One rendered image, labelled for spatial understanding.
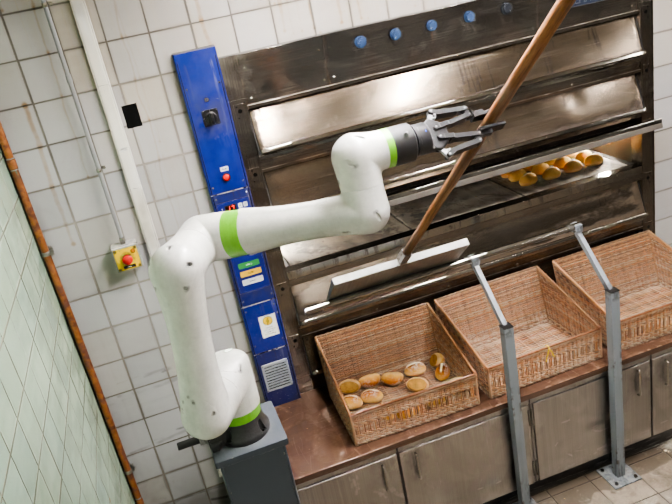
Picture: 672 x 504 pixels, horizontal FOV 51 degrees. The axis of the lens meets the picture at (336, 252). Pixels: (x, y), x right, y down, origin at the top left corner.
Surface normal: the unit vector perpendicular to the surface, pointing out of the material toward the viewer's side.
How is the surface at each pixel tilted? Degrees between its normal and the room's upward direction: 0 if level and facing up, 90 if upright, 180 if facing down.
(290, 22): 90
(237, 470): 90
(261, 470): 90
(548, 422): 91
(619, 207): 70
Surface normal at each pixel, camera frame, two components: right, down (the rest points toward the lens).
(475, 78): 0.22, 0.00
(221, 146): 0.30, 0.32
